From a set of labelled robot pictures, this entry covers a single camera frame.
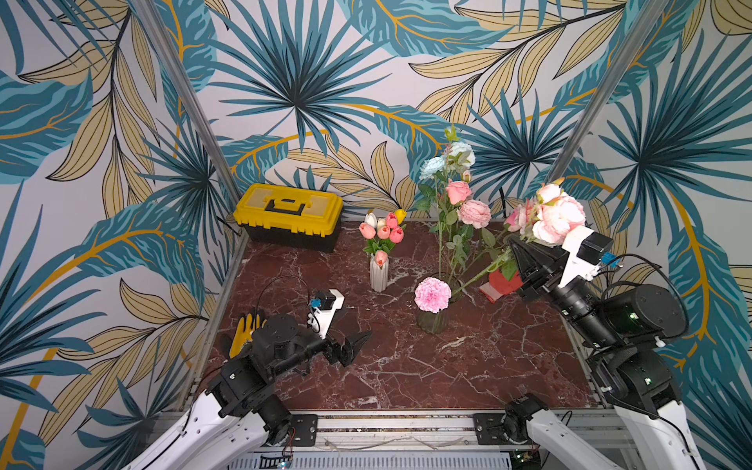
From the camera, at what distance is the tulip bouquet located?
0.75m

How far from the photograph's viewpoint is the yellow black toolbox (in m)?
0.99

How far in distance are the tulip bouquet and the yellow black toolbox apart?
251 mm

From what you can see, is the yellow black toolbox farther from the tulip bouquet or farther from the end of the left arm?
the end of the left arm
